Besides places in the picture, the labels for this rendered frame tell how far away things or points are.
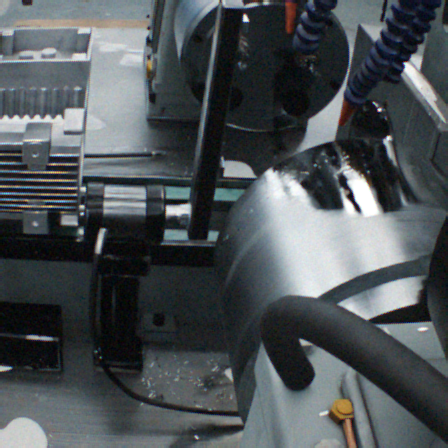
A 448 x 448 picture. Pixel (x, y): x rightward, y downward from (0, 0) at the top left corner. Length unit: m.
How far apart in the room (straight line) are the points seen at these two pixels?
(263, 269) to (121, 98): 0.90
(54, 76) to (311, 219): 0.33
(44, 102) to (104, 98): 0.65
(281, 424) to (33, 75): 0.49
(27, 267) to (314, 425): 0.55
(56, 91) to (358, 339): 0.55
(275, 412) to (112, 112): 1.03
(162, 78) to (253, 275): 0.77
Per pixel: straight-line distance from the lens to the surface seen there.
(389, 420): 0.38
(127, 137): 1.28
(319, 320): 0.28
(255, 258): 0.57
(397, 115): 0.84
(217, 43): 0.64
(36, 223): 0.80
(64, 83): 0.76
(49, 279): 0.88
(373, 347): 0.26
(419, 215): 0.55
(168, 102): 1.32
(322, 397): 0.39
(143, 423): 0.82
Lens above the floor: 1.45
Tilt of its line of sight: 36 degrees down
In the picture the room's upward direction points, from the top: 10 degrees clockwise
